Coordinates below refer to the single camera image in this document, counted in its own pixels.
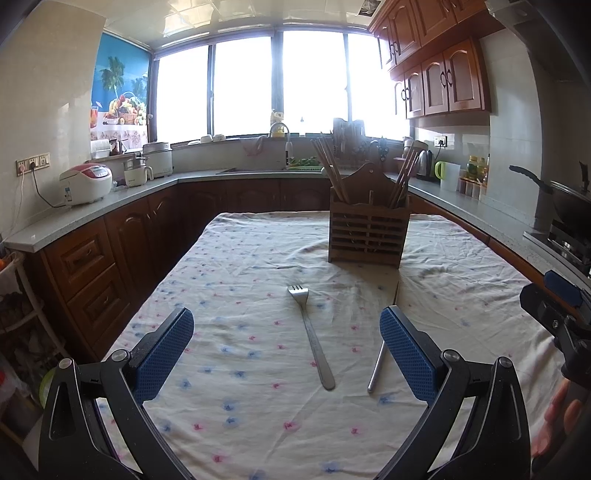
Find green and white pitcher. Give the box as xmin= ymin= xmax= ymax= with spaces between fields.
xmin=435 ymin=161 xmax=461 ymax=191

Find large white electric cooker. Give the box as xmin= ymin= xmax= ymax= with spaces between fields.
xmin=141 ymin=141 xmax=174 ymax=178

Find person's right hand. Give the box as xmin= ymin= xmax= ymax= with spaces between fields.
xmin=531 ymin=381 xmax=583 ymax=457

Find wooden utensil holder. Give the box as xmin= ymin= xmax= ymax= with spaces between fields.
xmin=328 ymin=161 xmax=411 ymax=269

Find wooden upper cabinets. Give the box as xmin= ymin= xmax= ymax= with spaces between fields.
xmin=368 ymin=0 xmax=506 ymax=120

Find black wok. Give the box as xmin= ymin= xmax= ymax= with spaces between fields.
xmin=509 ymin=161 xmax=591 ymax=227

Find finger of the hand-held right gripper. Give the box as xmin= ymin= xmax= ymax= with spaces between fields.
xmin=519 ymin=283 xmax=571 ymax=334
xmin=544 ymin=270 xmax=585 ymax=309

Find curved kitchen faucet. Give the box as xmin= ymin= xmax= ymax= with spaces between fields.
xmin=269 ymin=122 xmax=295 ymax=168

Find wooden lower cabinets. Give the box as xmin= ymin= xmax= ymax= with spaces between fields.
xmin=25 ymin=178 xmax=543 ymax=361

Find steel electric kettle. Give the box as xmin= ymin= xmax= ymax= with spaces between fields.
xmin=416 ymin=150 xmax=435 ymax=181

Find metal chopstick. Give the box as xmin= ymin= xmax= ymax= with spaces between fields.
xmin=367 ymin=281 xmax=400 ymax=394
xmin=389 ymin=147 xmax=413 ymax=208
xmin=311 ymin=138 xmax=341 ymax=204

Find white wall power strip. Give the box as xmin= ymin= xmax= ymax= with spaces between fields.
xmin=16 ymin=154 xmax=51 ymax=175

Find range hood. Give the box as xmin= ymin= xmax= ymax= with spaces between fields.
xmin=485 ymin=0 xmax=591 ymax=84

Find white and red rice cooker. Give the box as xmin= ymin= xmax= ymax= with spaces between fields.
xmin=59 ymin=163 xmax=114 ymax=206

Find metal fork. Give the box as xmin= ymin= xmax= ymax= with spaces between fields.
xmin=287 ymin=285 xmax=336 ymax=391

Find group of condiment bottles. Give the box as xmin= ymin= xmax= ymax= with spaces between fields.
xmin=464 ymin=154 xmax=490 ymax=185

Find green plastic bowl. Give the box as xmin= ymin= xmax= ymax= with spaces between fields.
xmin=39 ymin=369 xmax=58 ymax=409

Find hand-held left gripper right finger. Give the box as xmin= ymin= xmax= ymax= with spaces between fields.
xmin=379 ymin=305 xmax=532 ymax=480

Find floral white tablecloth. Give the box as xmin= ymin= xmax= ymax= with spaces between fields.
xmin=95 ymin=211 xmax=573 ymax=480

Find wooden cabinets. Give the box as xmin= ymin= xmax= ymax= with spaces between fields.
xmin=368 ymin=0 xmax=506 ymax=120
xmin=25 ymin=178 xmax=543 ymax=361

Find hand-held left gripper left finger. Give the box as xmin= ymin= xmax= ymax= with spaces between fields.
xmin=38 ymin=307 xmax=195 ymax=480

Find large kitchen window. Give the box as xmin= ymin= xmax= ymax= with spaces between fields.
xmin=151 ymin=30 xmax=411 ymax=141

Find palm and fruit wall poster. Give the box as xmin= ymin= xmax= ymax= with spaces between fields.
xmin=90 ymin=31 xmax=153 ymax=141

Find beige pot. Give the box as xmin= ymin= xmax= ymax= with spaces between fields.
xmin=402 ymin=137 xmax=428 ymax=160

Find black power cable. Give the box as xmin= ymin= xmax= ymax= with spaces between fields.
xmin=31 ymin=167 xmax=68 ymax=208

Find gas stove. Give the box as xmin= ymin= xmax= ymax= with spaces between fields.
xmin=524 ymin=219 xmax=591 ymax=278

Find dish drying rack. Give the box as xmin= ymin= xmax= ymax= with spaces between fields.
xmin=332 ymin=117 xmax=365 ymax=155

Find white storage rack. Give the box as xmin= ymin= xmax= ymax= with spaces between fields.
xmin=0 ymin=249 xmax=70 ymax=444

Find grey kitchen countertop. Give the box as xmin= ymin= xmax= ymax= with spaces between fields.
xmin=4 ymin=168 xmax=591 ymax=305

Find white blender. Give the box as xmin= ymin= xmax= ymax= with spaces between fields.
xmin=122 ymin=154 xmax=154 ymax=188

